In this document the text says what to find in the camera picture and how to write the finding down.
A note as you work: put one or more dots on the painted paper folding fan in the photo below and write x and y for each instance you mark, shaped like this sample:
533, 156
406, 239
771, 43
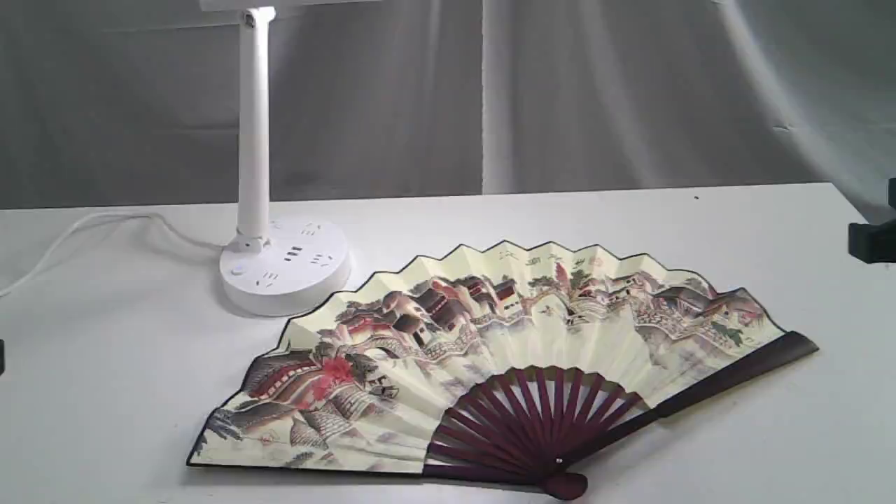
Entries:
506, 366

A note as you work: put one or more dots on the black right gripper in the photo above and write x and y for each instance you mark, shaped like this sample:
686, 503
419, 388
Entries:
872, 243

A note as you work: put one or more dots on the white backdrop cloth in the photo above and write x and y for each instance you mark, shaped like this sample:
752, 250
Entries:
136, 102

